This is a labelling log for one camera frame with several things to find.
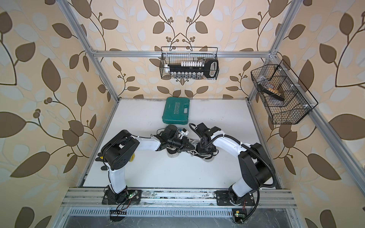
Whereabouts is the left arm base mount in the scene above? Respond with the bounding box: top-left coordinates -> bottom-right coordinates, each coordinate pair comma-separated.
102,186 -> 143,205

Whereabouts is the green plastic tool case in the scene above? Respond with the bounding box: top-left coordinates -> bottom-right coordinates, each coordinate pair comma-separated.
162,97 -> 190,125

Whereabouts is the wire basket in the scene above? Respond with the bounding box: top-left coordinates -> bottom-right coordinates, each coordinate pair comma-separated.
251,60 -> 318,124
159,46 -> 219,80

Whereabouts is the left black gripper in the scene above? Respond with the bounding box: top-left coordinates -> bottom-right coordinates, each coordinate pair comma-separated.
167,136 -> 196,153

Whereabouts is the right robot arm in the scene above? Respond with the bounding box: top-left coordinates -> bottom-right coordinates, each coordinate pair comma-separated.
189,123 -> 278,198

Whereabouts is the black socket set holder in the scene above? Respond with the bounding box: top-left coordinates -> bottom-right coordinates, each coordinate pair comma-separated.
160,59 -> 219,80

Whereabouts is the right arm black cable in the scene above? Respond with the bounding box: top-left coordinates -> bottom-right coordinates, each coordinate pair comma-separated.
189,123 -> 277,223

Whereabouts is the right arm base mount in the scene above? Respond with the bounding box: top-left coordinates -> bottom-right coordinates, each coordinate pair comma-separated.
214,190 -> 255,206

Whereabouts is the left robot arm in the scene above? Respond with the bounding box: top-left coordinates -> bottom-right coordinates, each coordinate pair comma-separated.
101,124 -> 196,194

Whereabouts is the yellow tape on arm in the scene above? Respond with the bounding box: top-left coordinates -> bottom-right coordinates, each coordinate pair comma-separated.
95,153 -> 135,171

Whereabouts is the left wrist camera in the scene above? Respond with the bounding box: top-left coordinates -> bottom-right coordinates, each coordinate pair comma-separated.
177,128 -> 189,137

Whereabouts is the back wire basket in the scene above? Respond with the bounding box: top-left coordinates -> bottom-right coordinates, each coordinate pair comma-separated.
159,46 -> 219,80

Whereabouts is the aluminium front rail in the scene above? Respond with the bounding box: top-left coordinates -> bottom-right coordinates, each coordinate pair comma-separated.
61,188 -> 297,218

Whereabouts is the aluminium frame back bar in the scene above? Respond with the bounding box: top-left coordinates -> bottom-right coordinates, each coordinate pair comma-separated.
91,50 -> 271,59

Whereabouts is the right wire basket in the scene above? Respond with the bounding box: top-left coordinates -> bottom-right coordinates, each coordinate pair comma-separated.
251,60 -> 318,124

